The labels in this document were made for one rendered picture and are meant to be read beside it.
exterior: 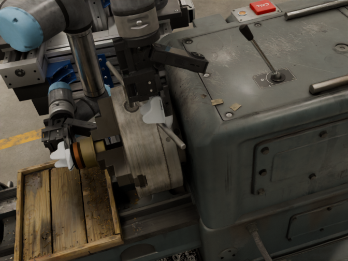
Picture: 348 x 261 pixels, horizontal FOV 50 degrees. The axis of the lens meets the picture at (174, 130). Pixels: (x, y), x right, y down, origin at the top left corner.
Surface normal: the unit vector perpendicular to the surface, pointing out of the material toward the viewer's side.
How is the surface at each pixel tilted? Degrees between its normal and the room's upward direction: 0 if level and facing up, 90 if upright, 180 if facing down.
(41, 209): 0
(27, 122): 0
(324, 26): 0
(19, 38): 89
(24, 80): 90
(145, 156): 61
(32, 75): 90
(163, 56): 76
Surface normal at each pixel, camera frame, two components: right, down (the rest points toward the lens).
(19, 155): -0.11, -0.69
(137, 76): 0.22, 0.49
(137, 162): 0.18, 0.30
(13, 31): -0.54, 0.64
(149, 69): -0.17, -0.83
